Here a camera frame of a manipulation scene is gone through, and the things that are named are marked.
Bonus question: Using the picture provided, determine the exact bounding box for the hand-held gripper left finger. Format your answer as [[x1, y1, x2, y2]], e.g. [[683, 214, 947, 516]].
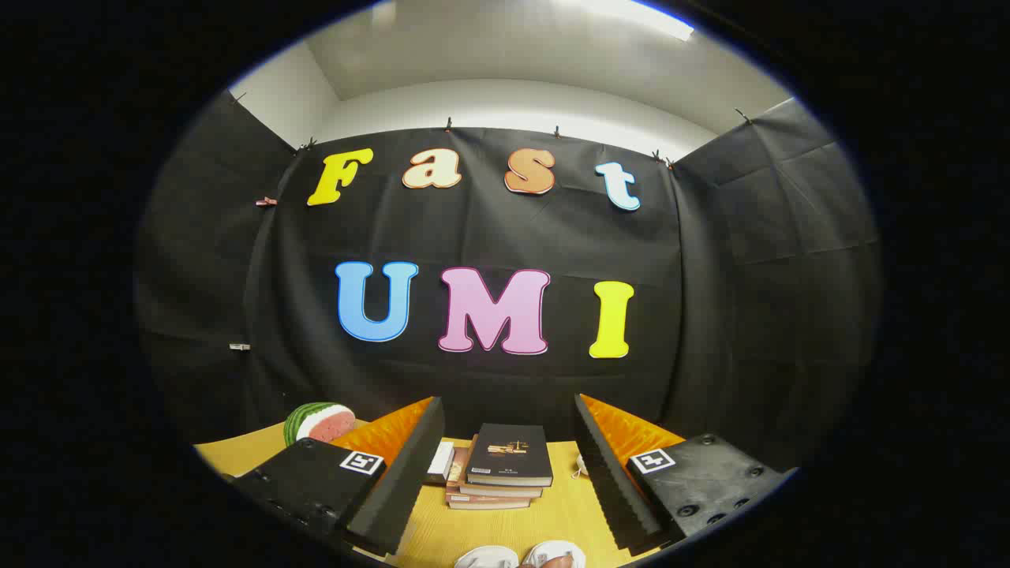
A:
[[223, 397, 445, 555]]

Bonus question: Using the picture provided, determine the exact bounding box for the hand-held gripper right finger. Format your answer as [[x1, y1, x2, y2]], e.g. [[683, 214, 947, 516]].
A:
[[574, 394, 799, 555]]

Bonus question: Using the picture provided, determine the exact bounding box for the white canvas shoe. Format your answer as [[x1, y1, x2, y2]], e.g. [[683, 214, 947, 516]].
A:
[[454, 544, 519, 568], [525, 540, 586, 568]]

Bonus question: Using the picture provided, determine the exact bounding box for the white book with portrait cover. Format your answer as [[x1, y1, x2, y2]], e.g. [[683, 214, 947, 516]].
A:
[[426, 441, 456, 485]]

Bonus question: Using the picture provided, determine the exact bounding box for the watermelon slice toy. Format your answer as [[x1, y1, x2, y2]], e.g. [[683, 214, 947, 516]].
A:
[[283, 402, 357, 447]]

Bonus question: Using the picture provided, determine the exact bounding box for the black hardcover book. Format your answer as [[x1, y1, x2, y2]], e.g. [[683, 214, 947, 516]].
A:
[[466, 424, 554, 488]]

